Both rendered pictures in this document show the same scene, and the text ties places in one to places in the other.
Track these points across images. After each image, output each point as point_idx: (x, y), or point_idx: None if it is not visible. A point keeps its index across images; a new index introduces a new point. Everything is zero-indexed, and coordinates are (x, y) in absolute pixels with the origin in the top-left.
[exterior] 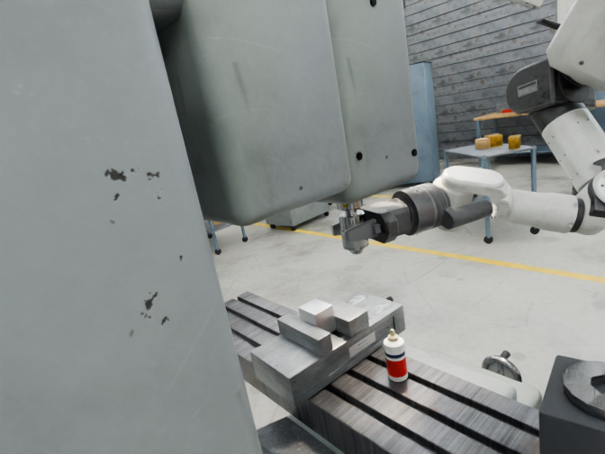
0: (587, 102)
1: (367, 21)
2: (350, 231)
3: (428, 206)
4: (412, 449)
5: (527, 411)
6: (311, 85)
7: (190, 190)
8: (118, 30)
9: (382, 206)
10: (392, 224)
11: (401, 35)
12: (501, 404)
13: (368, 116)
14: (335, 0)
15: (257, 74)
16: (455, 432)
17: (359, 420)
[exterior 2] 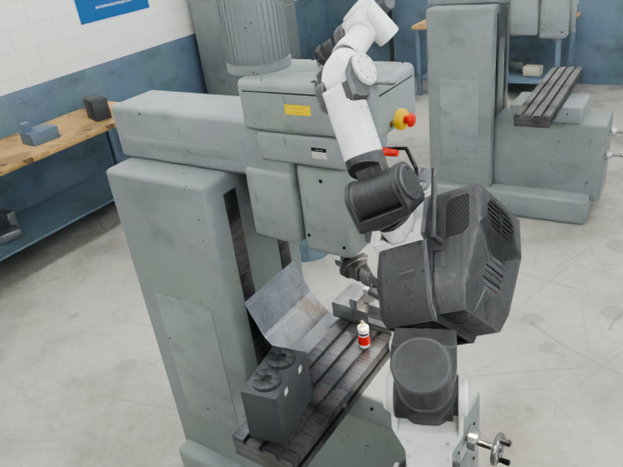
0: None
1: (317, 187)
2: (336, 260)
3: (364, 277)
4: (314, 355)
5: (345, 389)
6: (280, 206)
7: (210, 227)
8: (199, 199)
9: (359, 261)
10: (342, 271)
11: (338, 196)
12: (348, 381)
13: (315, 222)
14: (300, 178)
15: (261, 197)
16: (326, 367)
17: (329, 337)
